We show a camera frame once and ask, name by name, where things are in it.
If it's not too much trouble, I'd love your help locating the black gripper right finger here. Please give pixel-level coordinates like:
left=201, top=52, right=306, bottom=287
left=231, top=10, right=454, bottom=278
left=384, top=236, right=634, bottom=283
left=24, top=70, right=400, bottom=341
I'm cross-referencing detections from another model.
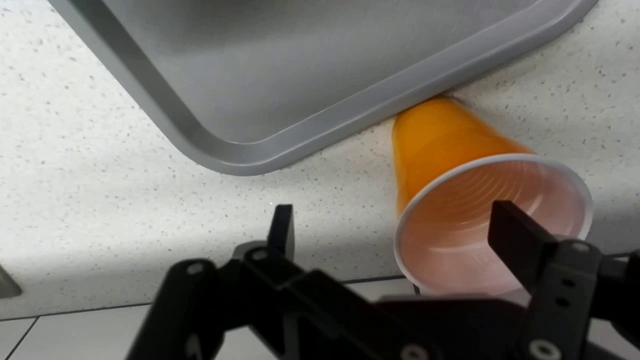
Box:
left=488, top=198, right=640, bottom=360

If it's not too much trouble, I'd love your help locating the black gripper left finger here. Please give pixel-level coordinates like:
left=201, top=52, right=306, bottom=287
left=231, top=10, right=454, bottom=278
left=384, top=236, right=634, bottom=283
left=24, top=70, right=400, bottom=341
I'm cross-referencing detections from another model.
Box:
left=126, top=202, right=443, bottom=360

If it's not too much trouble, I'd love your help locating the orange plastic cup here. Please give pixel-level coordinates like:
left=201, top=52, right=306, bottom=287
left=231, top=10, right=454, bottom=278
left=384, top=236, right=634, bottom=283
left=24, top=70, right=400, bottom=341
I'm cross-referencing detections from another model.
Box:
left=391, top=95, right=596, bottom=298

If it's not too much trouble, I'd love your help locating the grey plastic tray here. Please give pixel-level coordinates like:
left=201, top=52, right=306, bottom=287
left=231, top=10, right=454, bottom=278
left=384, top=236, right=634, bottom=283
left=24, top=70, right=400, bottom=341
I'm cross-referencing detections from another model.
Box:
left=48, top=0, right=600, bottom=175

